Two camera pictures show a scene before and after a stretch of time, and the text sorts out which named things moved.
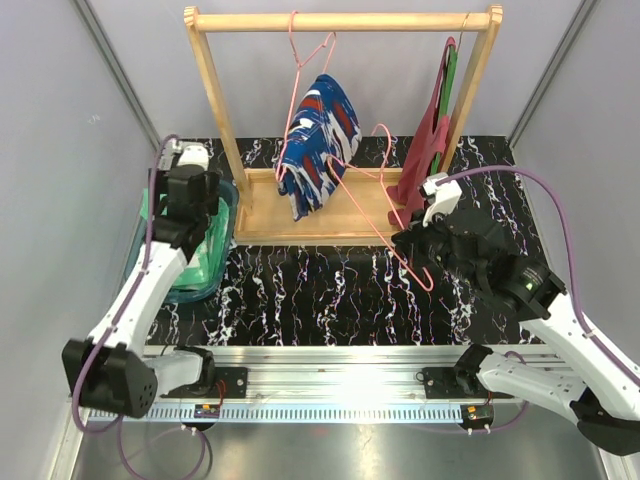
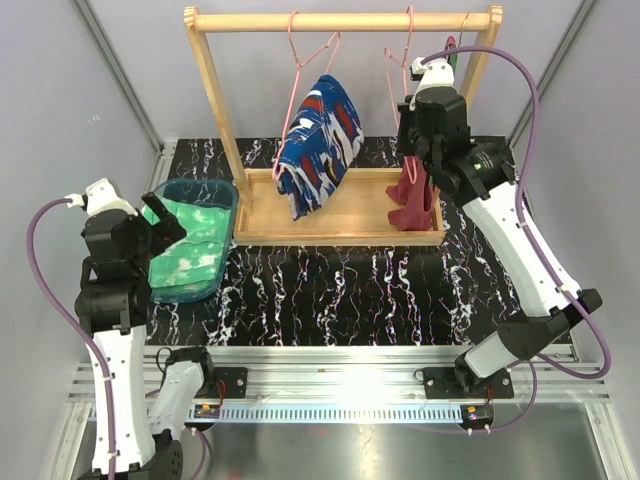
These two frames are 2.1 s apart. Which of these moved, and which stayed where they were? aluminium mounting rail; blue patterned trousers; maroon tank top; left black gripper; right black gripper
Moved: left black gripper; right black gripper
Stayed: aluminium mounting rail; maroon tank top; blue patterned trousers
